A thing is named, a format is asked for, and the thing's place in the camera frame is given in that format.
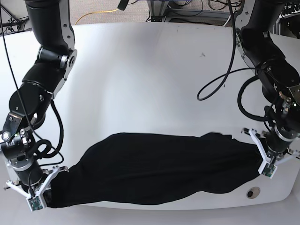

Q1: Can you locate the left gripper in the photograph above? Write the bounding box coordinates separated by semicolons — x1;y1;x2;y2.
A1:
242;126;300;166

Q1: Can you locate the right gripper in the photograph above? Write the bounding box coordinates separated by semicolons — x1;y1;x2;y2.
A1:
4;165;68;206

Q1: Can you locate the black graphic T-shirt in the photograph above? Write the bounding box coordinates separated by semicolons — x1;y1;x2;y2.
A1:
47;133;262;208

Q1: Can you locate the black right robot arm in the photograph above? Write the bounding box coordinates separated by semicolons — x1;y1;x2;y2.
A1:
0;0;77;211

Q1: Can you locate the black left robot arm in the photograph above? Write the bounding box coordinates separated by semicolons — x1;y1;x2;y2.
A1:
233;0;300;175

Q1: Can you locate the white power strip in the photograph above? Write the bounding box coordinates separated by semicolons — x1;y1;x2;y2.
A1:
281;4;300;18

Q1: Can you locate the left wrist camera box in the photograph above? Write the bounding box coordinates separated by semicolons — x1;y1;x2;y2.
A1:
258;161;278;179

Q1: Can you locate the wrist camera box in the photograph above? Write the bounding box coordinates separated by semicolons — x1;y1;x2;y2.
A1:
26;195;46;212
258;161;278;179

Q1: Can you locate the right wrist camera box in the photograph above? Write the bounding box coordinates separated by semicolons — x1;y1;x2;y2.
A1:
26;195;46;212

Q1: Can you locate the right table cable grommet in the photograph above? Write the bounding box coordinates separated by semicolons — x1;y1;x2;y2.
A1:
246;187;261;199

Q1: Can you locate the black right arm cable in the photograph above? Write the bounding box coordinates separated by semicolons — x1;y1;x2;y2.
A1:
0;0;64;165

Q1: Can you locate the yellow floor cable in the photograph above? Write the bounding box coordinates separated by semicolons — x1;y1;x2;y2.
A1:
75;8;118;25

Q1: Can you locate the aluminium frame stand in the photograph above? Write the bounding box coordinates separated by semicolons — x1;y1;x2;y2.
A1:
146;0;229;22

